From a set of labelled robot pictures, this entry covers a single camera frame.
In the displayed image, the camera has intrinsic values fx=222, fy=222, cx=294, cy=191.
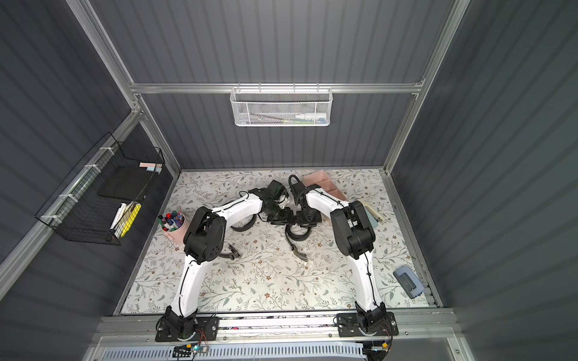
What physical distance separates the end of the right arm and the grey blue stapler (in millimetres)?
358

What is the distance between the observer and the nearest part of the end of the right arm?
864 millimetres

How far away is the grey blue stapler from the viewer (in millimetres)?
802

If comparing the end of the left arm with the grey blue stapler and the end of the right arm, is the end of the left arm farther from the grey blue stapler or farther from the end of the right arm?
the grey blue stapler

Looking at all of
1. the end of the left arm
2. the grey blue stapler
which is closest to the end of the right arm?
the end of the left arm
